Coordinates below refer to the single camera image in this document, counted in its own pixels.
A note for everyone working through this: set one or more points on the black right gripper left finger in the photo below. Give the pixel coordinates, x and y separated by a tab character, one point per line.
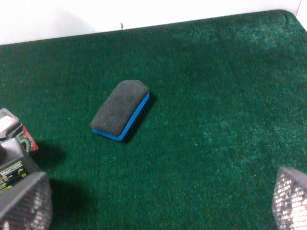
27	205

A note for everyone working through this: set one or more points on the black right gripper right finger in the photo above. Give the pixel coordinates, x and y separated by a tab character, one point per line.
289	202

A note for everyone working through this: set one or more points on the grey pump bottle black cap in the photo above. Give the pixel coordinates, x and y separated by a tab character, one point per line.
15	164

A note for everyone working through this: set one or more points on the black red gum container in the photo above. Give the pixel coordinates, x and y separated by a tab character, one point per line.
12	127

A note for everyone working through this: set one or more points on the green velvet table cloth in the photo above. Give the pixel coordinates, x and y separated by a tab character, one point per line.
227	108

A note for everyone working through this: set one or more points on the black blue board eraser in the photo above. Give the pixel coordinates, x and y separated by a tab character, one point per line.
119	111

